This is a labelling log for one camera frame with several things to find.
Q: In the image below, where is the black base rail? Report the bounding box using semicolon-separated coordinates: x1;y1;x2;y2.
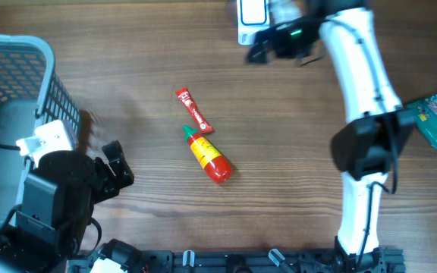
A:
68;240;406;273

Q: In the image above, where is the red sauce bottle green cap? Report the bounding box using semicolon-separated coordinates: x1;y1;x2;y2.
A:
183;125;233;184

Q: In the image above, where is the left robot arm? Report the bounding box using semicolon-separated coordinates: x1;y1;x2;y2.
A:
0;140;134;272

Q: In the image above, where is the white barcode scanner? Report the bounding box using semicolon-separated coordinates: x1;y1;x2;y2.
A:
236;0;270;46

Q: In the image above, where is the red sachet stick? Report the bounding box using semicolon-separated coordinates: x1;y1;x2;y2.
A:
175;87;214;133

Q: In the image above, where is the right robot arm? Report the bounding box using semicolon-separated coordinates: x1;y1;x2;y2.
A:
246;1;414;272

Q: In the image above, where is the grey plastic mesh basket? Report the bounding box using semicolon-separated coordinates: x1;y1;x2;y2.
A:
0;35;81;225

